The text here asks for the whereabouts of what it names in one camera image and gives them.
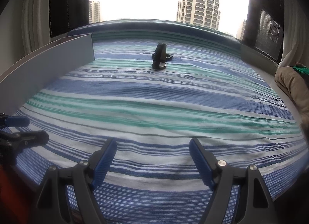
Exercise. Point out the striped blue green bedspread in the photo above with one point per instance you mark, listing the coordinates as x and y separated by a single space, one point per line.
206 91

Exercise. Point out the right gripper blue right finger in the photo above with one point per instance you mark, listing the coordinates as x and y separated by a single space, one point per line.
214 173

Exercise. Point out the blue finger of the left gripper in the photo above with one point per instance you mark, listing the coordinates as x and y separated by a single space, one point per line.
14 121
24 139

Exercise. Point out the white cardboard box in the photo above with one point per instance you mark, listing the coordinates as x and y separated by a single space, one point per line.
32 73

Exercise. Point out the green cloth bag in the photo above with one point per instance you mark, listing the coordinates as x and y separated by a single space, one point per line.
301 69

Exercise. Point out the white left curtain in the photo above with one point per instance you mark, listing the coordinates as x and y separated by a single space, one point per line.
35 24

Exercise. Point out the black watch on stand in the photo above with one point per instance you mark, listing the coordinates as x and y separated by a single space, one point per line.
159 57

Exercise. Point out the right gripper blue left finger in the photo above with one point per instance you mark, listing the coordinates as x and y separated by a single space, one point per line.
92 172

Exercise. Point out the white right curtain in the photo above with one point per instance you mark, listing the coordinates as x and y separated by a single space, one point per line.
295 36

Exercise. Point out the white curtain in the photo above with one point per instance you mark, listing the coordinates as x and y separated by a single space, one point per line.
35 24
295 36

